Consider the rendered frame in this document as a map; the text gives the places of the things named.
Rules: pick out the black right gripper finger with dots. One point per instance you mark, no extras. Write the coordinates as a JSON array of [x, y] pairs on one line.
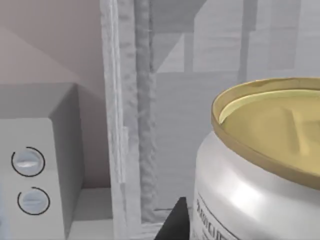
[[178, 222]]

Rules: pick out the silver can with gold lid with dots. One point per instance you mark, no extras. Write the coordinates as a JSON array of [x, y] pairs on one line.
[[250, 190]]

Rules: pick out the pale microwave knob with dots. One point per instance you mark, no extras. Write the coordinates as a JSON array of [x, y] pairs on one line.
[[33, 200], [27, 161]]

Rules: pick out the pale microwave oven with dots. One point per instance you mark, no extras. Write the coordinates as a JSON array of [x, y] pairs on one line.
[[37, 140]]

